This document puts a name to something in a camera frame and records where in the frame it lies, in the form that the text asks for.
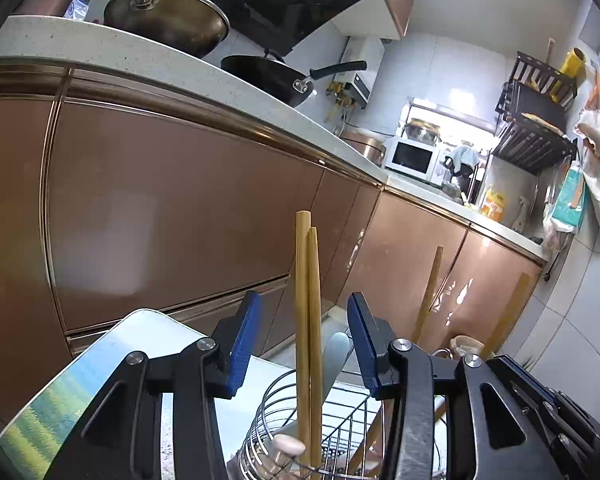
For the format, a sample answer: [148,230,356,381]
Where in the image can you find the yellow bottle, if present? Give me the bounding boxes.
[480,187,508,224]

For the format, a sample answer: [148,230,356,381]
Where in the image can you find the steel pot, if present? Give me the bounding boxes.
[405,119,443,144]

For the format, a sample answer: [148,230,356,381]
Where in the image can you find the metal wok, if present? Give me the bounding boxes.
[104,0,231,59]

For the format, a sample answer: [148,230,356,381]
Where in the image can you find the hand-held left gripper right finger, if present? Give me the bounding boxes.
[346,291,560,480]

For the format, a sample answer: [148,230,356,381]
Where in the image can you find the white water heater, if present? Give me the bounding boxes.
[339,35,385,107]

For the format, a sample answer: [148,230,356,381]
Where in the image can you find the black dish rack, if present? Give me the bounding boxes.
[492,51,578,176]

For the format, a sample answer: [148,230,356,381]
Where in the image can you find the yellow roll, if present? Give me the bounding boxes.
[558,49,588,104]

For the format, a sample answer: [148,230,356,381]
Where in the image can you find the black range hood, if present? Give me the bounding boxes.
[105,0,417,56]

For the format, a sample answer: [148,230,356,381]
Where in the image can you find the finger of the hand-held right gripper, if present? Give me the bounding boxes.
[487,354,600,480]

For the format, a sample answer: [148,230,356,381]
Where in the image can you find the copper kitchen counter cabinet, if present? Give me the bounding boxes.
[0,15,550,411]

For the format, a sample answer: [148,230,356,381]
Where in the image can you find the metal wire utensil rack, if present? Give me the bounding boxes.
[240,347,448,480]

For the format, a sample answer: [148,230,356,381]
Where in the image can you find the white microwave oven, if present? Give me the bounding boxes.
[384,136,443,184]

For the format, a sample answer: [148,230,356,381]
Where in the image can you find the beige trash bin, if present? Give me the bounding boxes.
[450,335,486,361]

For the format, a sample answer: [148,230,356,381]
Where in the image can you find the teal packet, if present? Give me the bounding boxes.
[550,162,586,234]

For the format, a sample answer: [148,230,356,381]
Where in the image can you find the clear spray bottle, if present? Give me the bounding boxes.
[512,197,528,234]

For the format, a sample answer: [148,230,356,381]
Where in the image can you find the black frying pan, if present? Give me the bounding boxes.
[221,55,368,109]

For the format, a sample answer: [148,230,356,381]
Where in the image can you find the pink ceramic spoon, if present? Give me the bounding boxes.
[272,435,305,457]

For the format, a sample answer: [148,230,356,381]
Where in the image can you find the bamboo chopstick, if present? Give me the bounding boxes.
[295,211,313,461]
[412,246,444,343]
[307,227,323,466]

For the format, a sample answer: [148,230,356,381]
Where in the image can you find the landscape printed table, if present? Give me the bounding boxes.
[0,309,261,480]

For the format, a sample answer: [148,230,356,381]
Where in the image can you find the grey cloth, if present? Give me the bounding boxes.
[445,145,480,174]

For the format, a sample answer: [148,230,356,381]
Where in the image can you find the black kettle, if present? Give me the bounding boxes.
[450,169,473,197]

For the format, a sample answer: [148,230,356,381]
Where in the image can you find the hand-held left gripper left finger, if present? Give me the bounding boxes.
[45,289,265,480]

